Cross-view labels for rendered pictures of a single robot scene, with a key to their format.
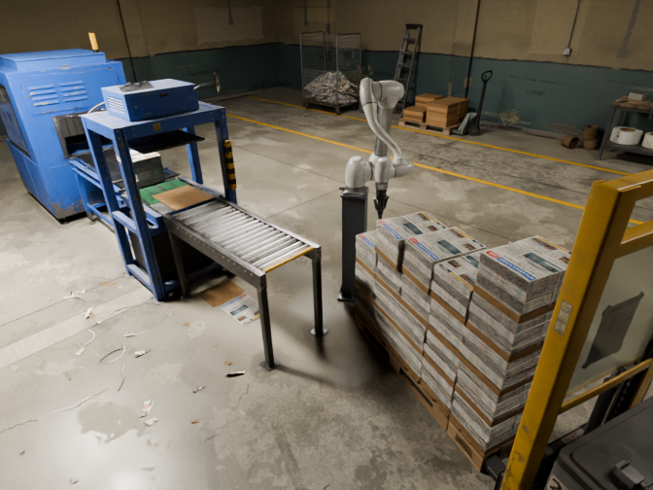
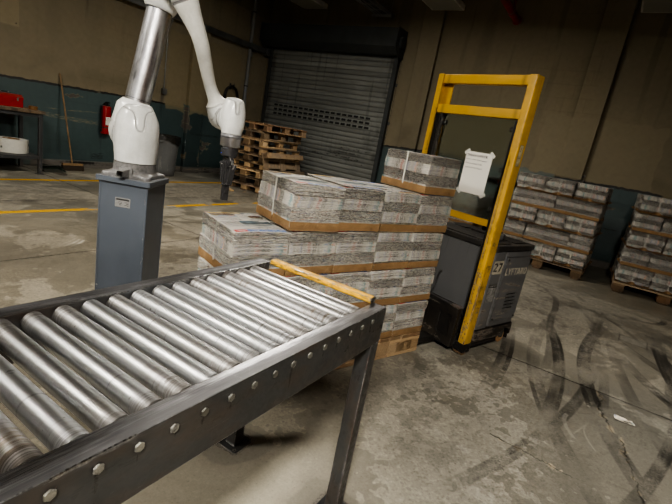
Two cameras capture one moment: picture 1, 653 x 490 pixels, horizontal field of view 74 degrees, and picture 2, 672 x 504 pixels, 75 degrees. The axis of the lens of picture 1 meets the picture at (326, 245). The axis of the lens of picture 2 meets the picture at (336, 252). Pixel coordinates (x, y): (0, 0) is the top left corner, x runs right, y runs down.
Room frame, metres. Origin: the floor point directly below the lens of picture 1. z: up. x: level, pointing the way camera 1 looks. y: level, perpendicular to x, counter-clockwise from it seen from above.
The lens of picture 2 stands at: (2.83, 1.66, 1.29)
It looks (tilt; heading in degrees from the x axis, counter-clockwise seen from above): 14 degrees down; 255
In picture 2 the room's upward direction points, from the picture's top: 11 degrees clockwise
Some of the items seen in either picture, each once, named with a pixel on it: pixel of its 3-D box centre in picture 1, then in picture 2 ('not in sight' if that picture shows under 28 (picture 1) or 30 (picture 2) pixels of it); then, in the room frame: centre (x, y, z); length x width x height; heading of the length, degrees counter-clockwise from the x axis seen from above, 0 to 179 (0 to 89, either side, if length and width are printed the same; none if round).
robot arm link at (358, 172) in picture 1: (357, 170); (136, 133); (3.20, -0.25, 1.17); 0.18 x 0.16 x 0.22; 109
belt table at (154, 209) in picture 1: (172, 199); not in sight; (3.69, 1.42, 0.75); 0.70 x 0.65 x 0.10; 44
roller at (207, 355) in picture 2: (240, 234); (169, 334); (2.92, 0.66, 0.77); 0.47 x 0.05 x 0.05; 134
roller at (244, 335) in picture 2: (250, 239); (211, 321); (2.83, 0.57, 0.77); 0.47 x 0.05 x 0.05; 134
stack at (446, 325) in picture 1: (420, 316); (306, 293); (2.33, -0.63, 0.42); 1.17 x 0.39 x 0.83; 25
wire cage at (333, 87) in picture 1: (330, 72); not in sight; (10.88, -0.18, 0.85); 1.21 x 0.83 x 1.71; 44
